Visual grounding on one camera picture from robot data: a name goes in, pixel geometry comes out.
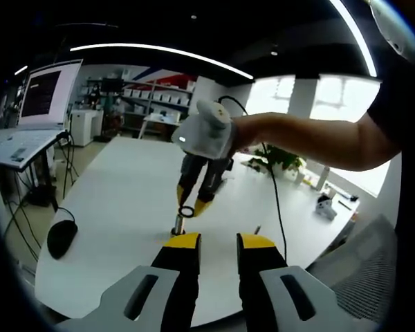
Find potted green plant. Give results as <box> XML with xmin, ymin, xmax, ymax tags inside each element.
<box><xmin>248</xmin><ymin>143</ymin><xmax>307</xmax><ymax>181</ymax></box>

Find small white toy figure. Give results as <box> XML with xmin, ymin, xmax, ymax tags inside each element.
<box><xmin>314</xmin><ymin>194</ymin><xmax>337</xmax><ymax>219</ymax></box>

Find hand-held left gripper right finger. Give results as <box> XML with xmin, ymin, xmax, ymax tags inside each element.
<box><xmin>236</xmin><ymin>232</ymin><xmax>381</xmax><ymax>332</ymax></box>

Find ceiling light strip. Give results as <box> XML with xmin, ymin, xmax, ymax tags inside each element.
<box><xmin>328</xmin><ymin>0</ymin><xmax>378</xmax><ymax>77</ymax></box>
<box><xmin>70</xmin><ymin>43</ymin><xmax>255</xmax><ymax>80</ymax></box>

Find shelf with white boxes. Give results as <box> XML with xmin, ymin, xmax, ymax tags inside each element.
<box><xmin>86</xmin><ymin>74</ymin><xmax>196</xmax><ymax>111</ymax></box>

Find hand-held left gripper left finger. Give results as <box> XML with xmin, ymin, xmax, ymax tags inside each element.
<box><xmin>55</xmin><ymin>232</ymin><xmax>203</xmax><ymax>332</ymax></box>

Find large monitor screen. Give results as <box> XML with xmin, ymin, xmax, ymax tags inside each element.
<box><xmin>17</xmin><ymin>59</ymin><xmax>84</xmax><ymax>126</ymax></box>

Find white office desk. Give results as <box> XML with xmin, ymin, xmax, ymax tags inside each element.
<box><xmin>138</xmin><ymin>112</ymin><xmax>184</xmax><ymax>139</ymax></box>

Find white cabinet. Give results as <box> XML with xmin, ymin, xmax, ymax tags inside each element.
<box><xmin>70</xmin><ymin>109</ymin><xmax>103</xmax><ymax>147</ymax></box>

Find grey mesh chair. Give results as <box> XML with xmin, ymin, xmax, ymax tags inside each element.
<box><xmin>309</xmin><ymin>214</ymin><xmax>398</xmax><ymax>324</ymax></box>

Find white worn device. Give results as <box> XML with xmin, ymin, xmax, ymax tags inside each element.
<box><xmin>368</xmin><ymin>0</ymin><xmax>415</xmax><ymax>59</ymax></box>

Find black computer mouse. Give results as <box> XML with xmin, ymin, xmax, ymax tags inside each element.
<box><xmin>46</xmin><ymin>219</ymin><xmax>79</xmax><ymax>260</ymax></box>

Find person's dark shirt sleeve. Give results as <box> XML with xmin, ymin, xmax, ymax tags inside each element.
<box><xmin>366</xmin><ymin>62</ymin><xmax>415</xmax><ymax>156</ymax></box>

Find silver threaded stud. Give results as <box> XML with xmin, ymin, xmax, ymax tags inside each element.
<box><xmin>171</xmin><ymin>214</ymin><xmax>186</xmax><ymax>238</ymax></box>

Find black monitor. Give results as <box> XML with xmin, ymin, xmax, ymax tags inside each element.
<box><xmin>102</xmin><ymin>78</ymin><xmax>125</xmax><ymax>91</ymax></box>

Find white desk stand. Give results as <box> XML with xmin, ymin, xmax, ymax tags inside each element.
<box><xmin>317</xmin><ymin>165</ymin><xmax>332</xmax><ymax>192</ymax></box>

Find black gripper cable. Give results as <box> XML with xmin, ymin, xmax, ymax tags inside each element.
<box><xmin>216</xmin><ymin>95</ymin><xmax>288</xmax><ymax>266</ymax></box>

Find black desk cable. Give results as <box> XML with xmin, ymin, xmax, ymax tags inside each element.
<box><xmin>57</xmin><ymin>131</ymin><xmax>79</xmax><ymax>198</ymax></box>

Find white tilted standing desk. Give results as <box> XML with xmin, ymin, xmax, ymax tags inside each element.
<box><xmin>0</xmin><ymin>122</ymin><xmax>72</xmax><ymax>212</ymax></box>

